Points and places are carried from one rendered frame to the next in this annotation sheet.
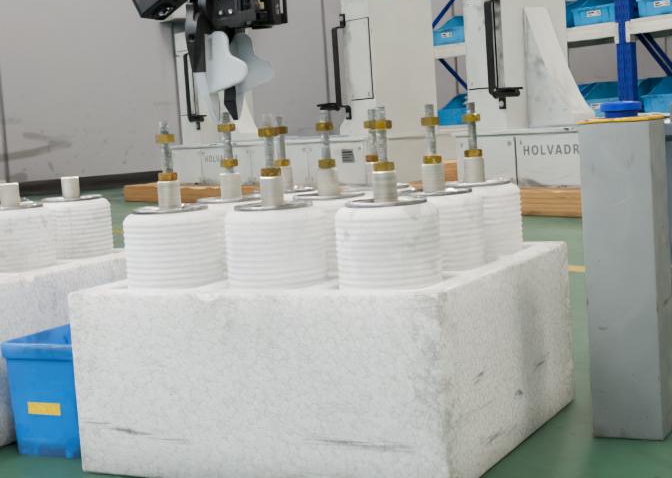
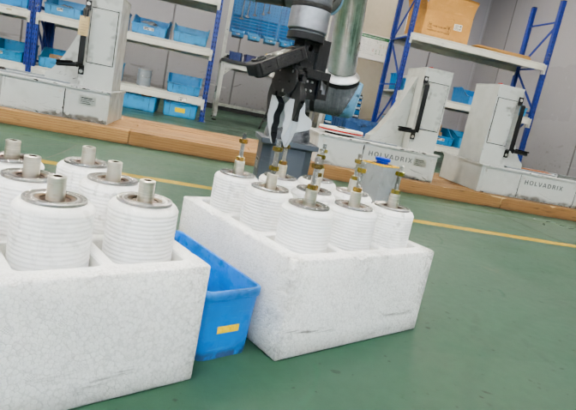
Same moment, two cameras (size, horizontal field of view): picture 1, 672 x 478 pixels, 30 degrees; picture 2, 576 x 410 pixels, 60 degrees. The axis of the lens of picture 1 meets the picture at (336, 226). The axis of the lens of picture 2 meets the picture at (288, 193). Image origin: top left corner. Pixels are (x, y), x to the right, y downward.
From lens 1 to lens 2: 1.37 m
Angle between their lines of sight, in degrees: 67
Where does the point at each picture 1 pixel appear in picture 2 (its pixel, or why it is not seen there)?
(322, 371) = (393, 286)
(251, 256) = (366, 234)
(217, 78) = (297, 125)
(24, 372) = (221, 309)
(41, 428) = (222, 341)
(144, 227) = (325, 220)
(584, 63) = not seen: outside the picture
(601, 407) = not seen: hidden behind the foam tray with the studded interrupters
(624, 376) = not seen: hidden behind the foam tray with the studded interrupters
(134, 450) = (307, 340)
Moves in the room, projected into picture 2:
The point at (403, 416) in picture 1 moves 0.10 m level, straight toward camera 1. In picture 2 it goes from (411, 298) to (460, 316)
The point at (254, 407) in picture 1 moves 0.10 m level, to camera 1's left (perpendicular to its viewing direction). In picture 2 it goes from (365, 306) to (350, 323)
